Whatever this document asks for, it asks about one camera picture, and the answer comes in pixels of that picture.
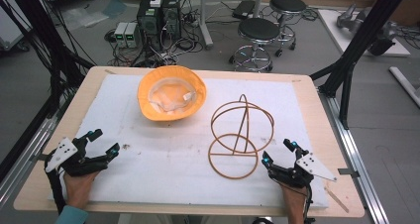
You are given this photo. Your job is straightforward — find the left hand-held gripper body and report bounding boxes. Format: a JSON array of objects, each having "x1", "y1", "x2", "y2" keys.
[{"x1": 45, "y1": 136, "x2": 111, "y2": 178}]

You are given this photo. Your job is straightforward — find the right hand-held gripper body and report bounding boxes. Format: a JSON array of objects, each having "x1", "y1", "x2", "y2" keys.
[{"x1": 267, "y1": 152, "x2": 339, "y2": 189}]

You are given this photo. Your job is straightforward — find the brown wire hat stand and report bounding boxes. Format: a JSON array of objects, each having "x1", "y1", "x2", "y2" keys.
[{"x1": 207, "y1": 93, "x2": 276, "y2": 180}]

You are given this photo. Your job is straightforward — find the orange bucket hat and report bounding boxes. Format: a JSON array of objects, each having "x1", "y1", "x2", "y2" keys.
[{"x1": 137, "y1": 64, "x2": 208, "y2": 123}]

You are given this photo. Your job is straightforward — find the person's right hand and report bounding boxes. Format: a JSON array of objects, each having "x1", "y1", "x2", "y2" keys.
[{"x1": 279, "y1": 182, "x2": 308, "y2": 219}]

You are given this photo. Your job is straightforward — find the person's left hand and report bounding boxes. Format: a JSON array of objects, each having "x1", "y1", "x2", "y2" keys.
[{"x1": 62, "y1": 169, "x2": 101, "y2": 211}]

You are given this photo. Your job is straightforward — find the thin wooden strip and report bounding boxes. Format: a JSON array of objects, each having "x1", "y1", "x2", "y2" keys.
[{"x1": 324, "y1": 185, "x2": 351, "y2": 214}]

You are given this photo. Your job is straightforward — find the white foam mat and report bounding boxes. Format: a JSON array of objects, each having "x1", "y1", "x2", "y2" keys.
[{"x1": 49, "y1": 73, "x2": 331, "y2": 209}]

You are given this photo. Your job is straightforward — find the grey power supply unit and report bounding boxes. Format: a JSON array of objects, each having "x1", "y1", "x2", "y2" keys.
[
  {"x1": 113, "y1": 22, "x2": 129, "y2": 49},
  {"x1": 125, "y1": 22, "x2": 142, "y2": 50}
]

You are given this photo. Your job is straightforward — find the black round stool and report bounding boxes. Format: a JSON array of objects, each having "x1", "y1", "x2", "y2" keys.
[
  {"x1": 228, "y1": 17, "x2": 282, "y2": 74},
  {"x1": 268, "y1": 0, "x2": 308, "y2": 58}
]

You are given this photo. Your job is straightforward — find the white floor platform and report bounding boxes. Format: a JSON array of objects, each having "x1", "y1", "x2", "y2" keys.
[{"x1": 317, "y1": 8, "x2": 412, "y2": 57}]

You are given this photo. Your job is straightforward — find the black computer tower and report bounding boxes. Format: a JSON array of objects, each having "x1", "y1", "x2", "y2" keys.
[
  {"x1": 160, "y1": 0, "x2": 183, "y2": 42},
  {"x1": 136, "y1": 0, "x2": 163, "y2": 52}
]

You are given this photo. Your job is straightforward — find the white tube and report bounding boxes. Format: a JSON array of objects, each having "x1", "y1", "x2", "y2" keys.
[{"x1": 388, "y1": 65, "x2": 420, "y2": 108}]

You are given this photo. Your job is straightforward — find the grey robot part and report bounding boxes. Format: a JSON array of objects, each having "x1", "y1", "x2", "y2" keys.
[{"x1": 336, "y1": 3, "x2": 398, "y2": 56}]

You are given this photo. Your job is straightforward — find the flat black case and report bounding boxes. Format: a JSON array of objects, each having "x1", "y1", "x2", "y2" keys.
[{"x1": 231, "y1": 0, "x2": 257, "y2": 21}]

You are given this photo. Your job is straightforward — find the grey metal stand leg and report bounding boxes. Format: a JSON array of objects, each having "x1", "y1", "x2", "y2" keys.
[{"x1": 197, "y1": 0, "x2": 215, "y2": 51}]

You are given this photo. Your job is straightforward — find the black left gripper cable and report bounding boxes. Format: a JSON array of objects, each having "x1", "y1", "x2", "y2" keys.
[{"x1": 44, "y1": 156, "x2": 67, "y2": 216}]

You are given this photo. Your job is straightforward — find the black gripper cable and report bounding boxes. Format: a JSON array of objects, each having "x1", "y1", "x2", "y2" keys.
[
  {"x1": 303, "y1": 183, "x2": 317, "y2": 224},
  {"x1": 44, "y1": 156, "x2": 67, "y2": 216}
]

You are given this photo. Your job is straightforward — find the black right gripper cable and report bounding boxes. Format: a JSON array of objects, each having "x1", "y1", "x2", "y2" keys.
[{"x1": 303, "y1": 183, "x2": 317, "y2": 224}]

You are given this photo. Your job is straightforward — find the aluminium table rail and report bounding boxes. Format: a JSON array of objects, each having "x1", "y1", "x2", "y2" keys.
[
  {"x1": 0, "y1": 94, "x2": 73, "y2": 209},
  {"x1": 317, "y1": 87, "x2": 391, "y2": 224}
]

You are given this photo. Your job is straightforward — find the black frame strut with cables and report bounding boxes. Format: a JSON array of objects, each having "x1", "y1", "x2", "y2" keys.
[{"x1": 0, "y1": 0, "x2": 97, "y2": 120}]

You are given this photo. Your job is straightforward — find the tangle of floor cables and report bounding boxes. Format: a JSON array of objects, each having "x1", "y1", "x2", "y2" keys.
[{"x1": 104, "y1": 25, "x2": 206, "y2": 68}]

